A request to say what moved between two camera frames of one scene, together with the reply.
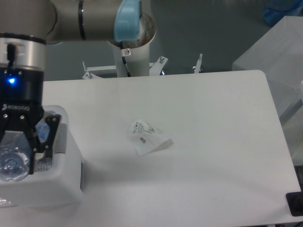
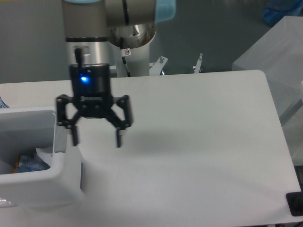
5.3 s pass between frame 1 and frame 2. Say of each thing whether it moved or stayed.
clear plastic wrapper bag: moved
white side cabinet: stayed
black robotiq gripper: moved
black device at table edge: stayed
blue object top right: stayed
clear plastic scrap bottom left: stayed
